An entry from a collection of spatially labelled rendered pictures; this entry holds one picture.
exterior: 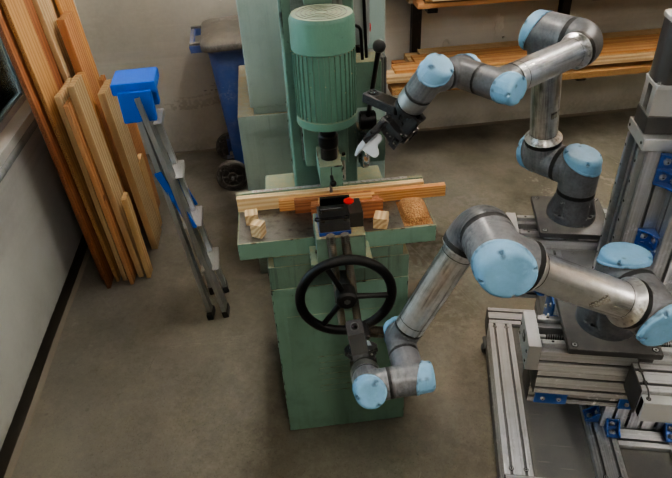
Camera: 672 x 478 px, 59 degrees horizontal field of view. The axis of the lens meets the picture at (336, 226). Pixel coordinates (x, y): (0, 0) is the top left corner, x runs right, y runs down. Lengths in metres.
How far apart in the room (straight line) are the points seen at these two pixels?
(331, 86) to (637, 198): 0.85
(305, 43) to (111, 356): 1.77
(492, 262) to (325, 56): 0.73
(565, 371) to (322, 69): 1.03
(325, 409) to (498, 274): 1.28
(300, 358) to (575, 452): 0.95
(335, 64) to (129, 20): 2.58
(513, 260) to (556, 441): 1.11
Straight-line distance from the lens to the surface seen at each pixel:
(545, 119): 1.94
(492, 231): 1.22
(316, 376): 2.18
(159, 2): 4.00
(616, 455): 2.20
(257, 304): 2.91
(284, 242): 1.77
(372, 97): 1.58
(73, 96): 2.78
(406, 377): 1.42
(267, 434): 2.41
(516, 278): 1.21
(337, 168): 1.78
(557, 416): 2.26
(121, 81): 2.36
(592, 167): 1.95
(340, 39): 1.60
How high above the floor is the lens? 1.94
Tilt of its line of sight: 35 degrees down
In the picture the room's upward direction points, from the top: 3 degrees counter-clockwise
